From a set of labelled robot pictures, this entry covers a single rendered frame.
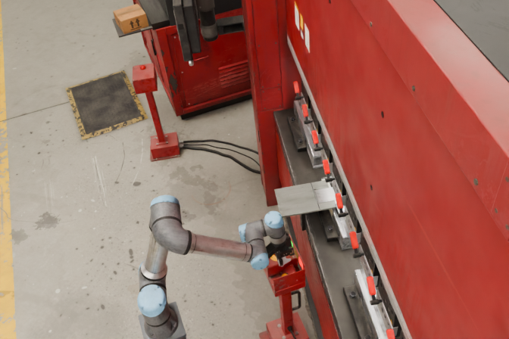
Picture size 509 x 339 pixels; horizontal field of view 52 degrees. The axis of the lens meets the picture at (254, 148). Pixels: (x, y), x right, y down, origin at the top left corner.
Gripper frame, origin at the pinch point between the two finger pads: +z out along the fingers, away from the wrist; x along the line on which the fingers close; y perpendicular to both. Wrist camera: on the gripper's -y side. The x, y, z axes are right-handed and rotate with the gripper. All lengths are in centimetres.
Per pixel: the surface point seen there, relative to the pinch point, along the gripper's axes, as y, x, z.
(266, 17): 42, 105, -64
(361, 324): 19.8, -43.7, -4.9
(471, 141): 26, -82, -139
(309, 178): 34, 43, -1
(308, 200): 23.8, 18.0, -14.1
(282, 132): 34, 83, -1
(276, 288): -5.2, -4.7, 10.3
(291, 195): 17.5, 24.5, -14.7
